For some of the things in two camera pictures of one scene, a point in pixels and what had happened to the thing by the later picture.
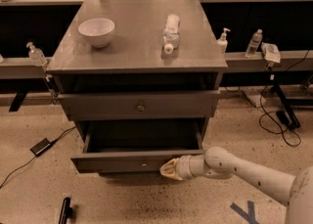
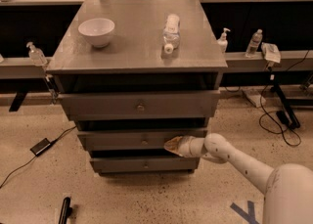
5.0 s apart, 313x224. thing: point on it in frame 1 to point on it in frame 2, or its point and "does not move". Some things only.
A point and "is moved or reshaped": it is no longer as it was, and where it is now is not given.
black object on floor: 66,210 does not move
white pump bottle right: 222,43 does not move
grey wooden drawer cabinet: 139,76 does not move
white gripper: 183,167 to 186,146
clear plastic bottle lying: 171,33 does not move
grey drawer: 137,147 is moved or reshaped
